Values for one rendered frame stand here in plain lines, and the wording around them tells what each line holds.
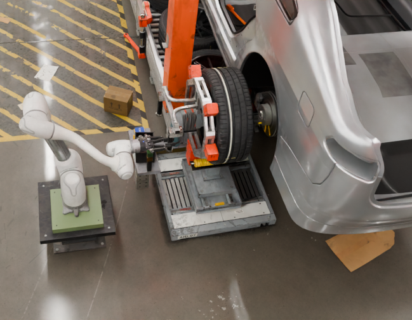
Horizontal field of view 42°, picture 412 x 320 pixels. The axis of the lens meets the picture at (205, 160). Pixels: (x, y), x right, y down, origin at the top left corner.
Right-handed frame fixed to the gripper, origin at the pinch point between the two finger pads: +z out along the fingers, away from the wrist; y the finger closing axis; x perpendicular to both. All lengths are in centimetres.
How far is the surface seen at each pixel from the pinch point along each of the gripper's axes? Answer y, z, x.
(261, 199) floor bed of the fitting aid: 6, 78, -75
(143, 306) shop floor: 73, -29, -83
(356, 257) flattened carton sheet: 66, 137, -82
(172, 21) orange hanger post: -58, 11, 52
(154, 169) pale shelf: -8.5, -6.9, -38.0
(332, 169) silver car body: 80, 66, 56
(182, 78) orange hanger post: -57, 21, 4
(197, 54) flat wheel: -124, 54, -33
